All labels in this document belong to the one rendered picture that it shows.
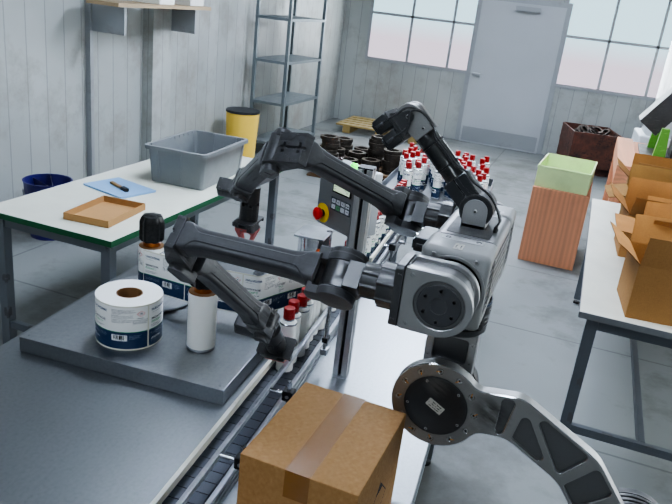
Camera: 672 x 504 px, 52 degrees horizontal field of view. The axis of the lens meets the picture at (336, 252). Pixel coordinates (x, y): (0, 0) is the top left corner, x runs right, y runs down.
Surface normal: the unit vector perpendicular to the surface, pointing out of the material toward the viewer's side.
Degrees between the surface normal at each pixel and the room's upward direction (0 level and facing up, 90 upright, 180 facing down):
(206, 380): 0
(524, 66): 90
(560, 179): 90
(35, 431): 0
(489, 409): 90
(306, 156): 70
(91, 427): 0
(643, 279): 90
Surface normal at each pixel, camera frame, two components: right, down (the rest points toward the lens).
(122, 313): 0.11, 0.36
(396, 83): -0.36, 0.29
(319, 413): 0.11, -0.93
